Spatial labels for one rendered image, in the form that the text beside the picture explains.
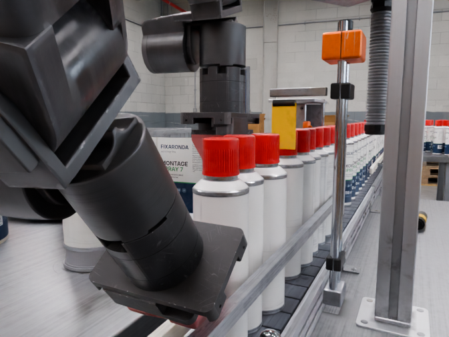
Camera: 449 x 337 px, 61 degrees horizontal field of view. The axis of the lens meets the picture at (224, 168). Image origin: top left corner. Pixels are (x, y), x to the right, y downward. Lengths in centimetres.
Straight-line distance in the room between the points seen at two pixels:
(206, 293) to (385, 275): 35
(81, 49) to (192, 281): 16
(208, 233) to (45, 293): 32
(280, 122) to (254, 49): 799
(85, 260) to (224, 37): 37
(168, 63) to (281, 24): 790
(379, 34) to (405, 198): 26
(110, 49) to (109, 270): 17
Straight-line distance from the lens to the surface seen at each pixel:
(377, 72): 66
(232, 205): 33
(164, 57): 50
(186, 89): 892
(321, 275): 59
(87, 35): 18
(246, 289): 33
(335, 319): 58
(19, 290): 59
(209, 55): 47
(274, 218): 43
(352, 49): 45
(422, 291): 71
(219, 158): 33
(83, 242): 60
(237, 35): 47
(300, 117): 94
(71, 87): 17
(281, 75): 824
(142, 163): 20
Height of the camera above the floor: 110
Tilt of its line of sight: 8 degrees down
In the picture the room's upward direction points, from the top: straight up
